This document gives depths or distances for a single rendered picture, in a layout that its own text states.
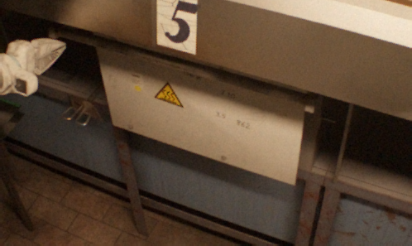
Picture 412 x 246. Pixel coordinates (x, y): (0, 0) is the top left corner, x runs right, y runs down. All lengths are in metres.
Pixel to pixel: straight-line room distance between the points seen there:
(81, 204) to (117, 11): 1.74
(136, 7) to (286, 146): 0.60
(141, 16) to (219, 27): 0.18
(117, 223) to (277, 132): 1.38
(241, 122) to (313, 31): 0.56
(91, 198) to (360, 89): 1.98
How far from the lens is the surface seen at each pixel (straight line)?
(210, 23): 1.11
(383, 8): 1.02
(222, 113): 1.55
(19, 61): 1.26
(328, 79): 1.08
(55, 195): 2.90
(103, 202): 2.82
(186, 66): 1.32
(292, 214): 2.13
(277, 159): 1.60
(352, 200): 1.95
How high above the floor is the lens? 2.27
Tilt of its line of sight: 45 degrees down
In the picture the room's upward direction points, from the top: 4 degrees counter-clockwise
